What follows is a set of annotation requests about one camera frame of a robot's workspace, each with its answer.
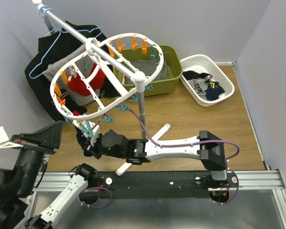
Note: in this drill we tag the olive green plastic bin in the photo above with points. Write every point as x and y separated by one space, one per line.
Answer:
166 81

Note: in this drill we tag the aluminium frame rail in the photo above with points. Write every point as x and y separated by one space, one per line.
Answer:
257 202

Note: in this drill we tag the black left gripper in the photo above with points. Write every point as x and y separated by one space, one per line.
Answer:
47 139

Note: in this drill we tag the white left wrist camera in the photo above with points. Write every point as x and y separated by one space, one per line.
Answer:
5 141

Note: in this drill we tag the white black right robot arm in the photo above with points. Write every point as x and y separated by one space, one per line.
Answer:
206 147

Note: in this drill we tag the navy yellow patterned sock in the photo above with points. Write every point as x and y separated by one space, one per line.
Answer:
214 90

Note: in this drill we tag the orange clothes clip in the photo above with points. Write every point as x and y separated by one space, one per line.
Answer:
144 46
134 43
120 45

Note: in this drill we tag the black hanging garment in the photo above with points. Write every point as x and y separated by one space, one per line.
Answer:
41 89

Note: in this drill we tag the red sock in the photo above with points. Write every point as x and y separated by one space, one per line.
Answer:
76 84
97 81

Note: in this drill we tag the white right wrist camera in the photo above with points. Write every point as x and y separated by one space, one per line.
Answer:
96 132

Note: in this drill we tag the white clothes clip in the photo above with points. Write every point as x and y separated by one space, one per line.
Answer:
72 71

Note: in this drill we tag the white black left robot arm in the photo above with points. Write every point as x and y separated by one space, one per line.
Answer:
18 183

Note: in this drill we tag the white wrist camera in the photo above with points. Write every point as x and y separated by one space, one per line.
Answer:
96 132
5 141

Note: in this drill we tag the light blue wire hanger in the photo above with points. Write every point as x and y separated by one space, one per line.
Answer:
54 47

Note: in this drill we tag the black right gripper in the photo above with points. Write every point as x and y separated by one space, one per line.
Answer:
92 150

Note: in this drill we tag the white perforated plastic basket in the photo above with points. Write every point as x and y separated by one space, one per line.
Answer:
203 64

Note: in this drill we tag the black white striped sock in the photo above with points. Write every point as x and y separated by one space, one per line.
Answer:
192 75

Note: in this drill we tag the teal clothes clip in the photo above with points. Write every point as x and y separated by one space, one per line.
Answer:
122 107
107 118
86 127
85 63

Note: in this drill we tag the grey cloth in bin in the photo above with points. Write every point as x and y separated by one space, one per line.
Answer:
148 67

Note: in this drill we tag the white round clip hanger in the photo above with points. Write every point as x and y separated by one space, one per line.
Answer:
118 70

